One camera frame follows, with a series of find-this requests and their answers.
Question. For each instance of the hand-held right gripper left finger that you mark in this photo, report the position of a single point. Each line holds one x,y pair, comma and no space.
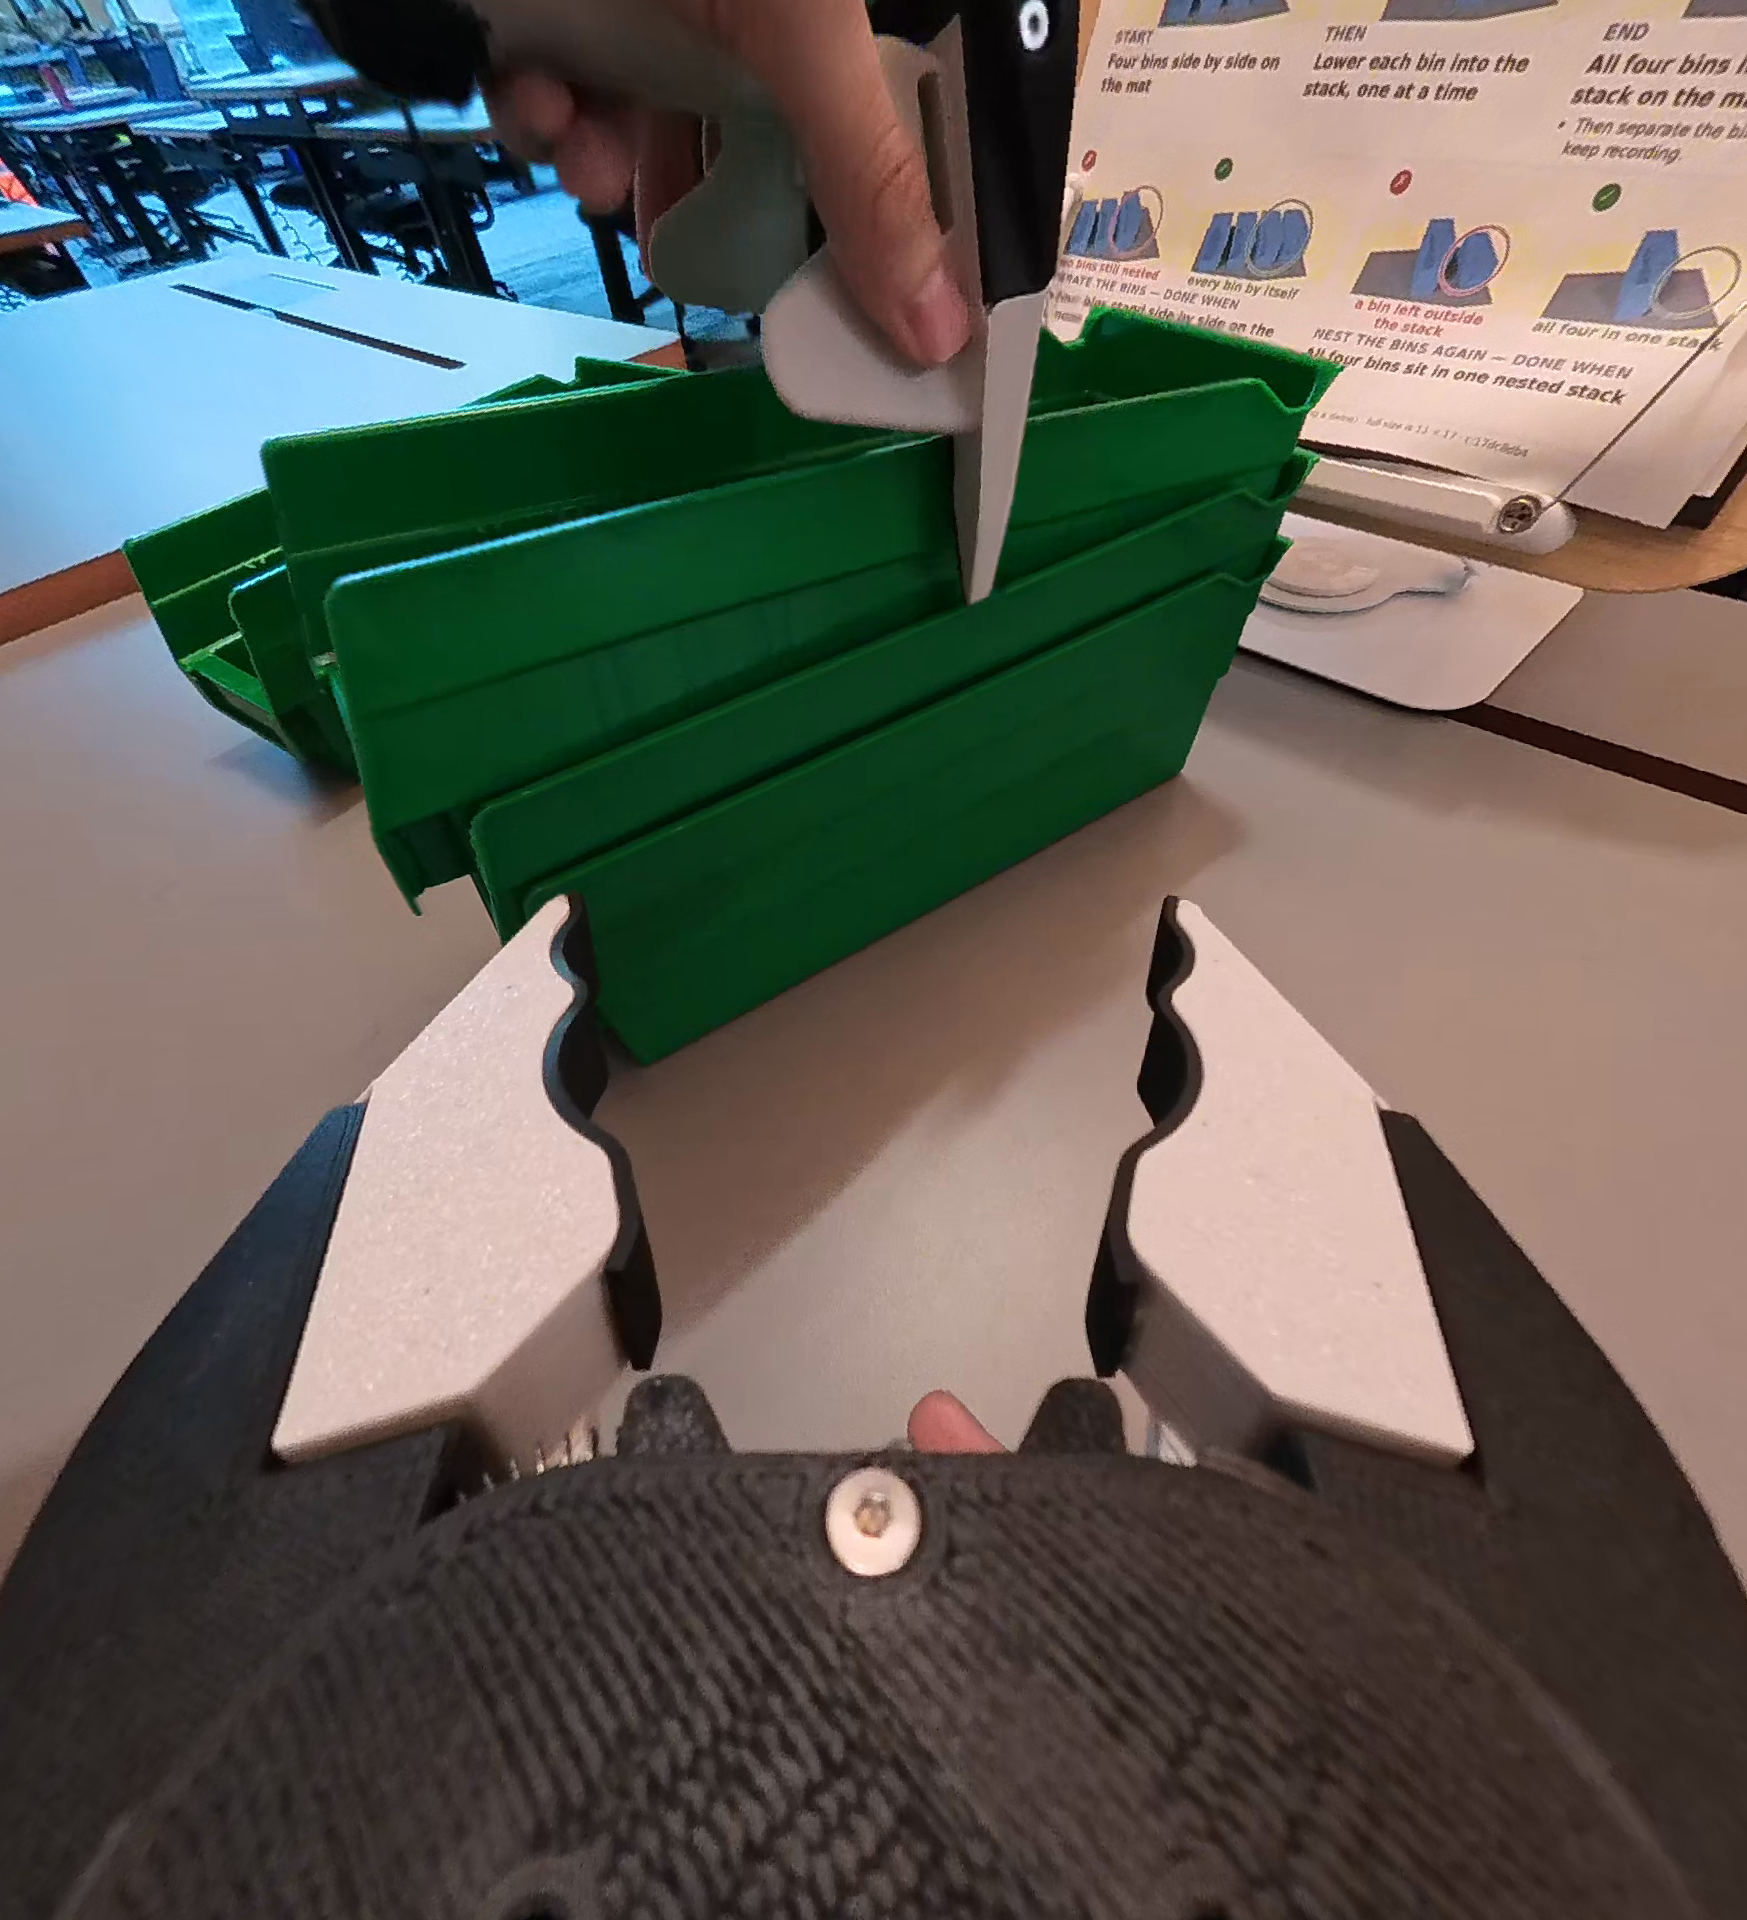
438,1244

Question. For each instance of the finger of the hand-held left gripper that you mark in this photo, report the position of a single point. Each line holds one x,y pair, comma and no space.
997,450
859,375

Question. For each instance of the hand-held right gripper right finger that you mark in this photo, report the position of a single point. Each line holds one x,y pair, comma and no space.
1292,1244

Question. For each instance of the person's left hand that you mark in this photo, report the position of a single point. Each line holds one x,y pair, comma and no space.
814,92

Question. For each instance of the person's right hand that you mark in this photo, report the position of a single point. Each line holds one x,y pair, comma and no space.
956,1427

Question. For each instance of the instruction poster sheet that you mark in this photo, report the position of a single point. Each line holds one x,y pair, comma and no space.
1489,226

